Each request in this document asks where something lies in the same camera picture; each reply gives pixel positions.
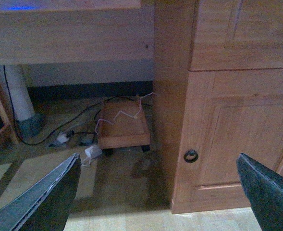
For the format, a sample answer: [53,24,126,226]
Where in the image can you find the pink thin wire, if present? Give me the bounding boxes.
[95,92,158,135]

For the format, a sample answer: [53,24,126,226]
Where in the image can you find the wooden desk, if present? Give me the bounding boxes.
[0,0,283,214]

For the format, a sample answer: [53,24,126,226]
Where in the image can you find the black ring door handle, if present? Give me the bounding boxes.
[184,149,199,163]

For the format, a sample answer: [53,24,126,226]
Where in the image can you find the white pipe post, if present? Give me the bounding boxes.
[0,65,44,139]

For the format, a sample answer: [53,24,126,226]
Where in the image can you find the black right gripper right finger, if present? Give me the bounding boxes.
[236,153,283,231]

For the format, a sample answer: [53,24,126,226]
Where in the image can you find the black floor cable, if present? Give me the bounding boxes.
[3,65,154,146]

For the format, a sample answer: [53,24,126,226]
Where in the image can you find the white plug on floor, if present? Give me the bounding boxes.
[56,132,69,143]

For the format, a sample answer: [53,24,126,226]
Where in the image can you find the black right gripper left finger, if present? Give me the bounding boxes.
[0,154,81,231]

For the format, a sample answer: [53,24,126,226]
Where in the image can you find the wooden rolling cart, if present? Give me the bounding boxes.
[95,100,150,155]

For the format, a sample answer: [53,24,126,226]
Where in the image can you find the white power adapter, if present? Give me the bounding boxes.
[82,145,102,166]

